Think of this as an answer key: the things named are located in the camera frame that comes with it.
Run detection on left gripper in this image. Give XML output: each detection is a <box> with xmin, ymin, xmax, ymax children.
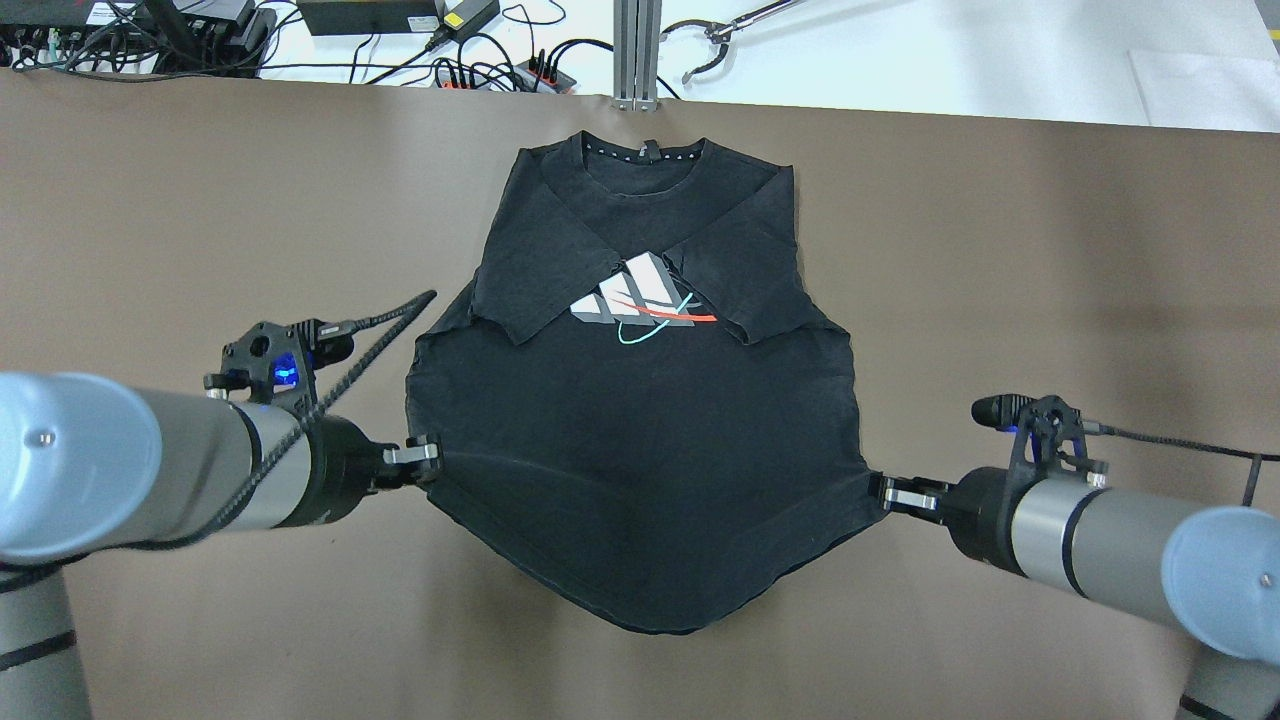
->
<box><xmin>300</xmin><ymin>415</ymin><xmax>443</xmax><ymax>527</ymax></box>

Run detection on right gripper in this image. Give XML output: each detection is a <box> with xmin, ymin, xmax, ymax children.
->
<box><xmin>879</xmin><ymin>468</ymin><xmax>1030</xmax><ymax>575</ymax></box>

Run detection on black graphic t-shirt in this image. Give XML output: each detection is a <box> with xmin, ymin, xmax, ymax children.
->
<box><xmin>406</xmin><ymin>132</ymin><xmax>884</xmax><ymax>634</ymax></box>

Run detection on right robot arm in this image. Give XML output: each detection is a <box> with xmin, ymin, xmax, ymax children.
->
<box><xmin>870</xmin><ymin>468</ymin><xmax>1279</xmax><ymax>719</ymax></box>

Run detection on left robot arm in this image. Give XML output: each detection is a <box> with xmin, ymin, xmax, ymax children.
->
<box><xmin>1</xmin><ymin>372</ymin><xmax>442</xmax><ymax>719</ymax></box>

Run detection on red black USB hub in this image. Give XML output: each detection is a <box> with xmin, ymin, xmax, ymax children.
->
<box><xmin>419</xmin><ymin>58</ymin><xmax>579</xmax><ymax>95</ymax></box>

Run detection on black power adapter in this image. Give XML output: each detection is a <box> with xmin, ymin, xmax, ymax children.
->
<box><xmin>424</xmin><ymin>0</ymin><xmax>500</xmax><ymax>53</ymax></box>

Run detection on metal grabber tool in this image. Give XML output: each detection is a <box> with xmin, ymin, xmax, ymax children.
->
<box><xmin>658</xmin><ymin>1</ymin><xmax>801</xmax><ymax>86</ymax></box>

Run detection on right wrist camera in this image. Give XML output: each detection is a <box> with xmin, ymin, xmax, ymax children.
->
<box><xmin>972</xmin><ymin>393</ymin><xmax>1108</xmax><ymax>488</ymax></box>

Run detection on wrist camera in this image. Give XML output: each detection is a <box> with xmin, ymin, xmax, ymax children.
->
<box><xmin>204</xmin><ymin>318</ymin><xmax>358</xmax><ymax>416</ymax></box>
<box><xmin>972</xmin><ymin>393</ymin><xmax>1108</xmax><ymax>488</ymax></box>

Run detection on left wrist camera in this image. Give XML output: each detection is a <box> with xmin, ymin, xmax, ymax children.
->
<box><xmin>204</xmin><ymin>318</ymin><xmax>358</xmax><ymax>416</ymax></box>

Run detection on aluminium frame post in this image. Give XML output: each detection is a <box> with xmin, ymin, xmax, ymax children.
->
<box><xmin>612</xmin><ymin>0</ymin><xmax>662</xmax><ymax>111</ymax></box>

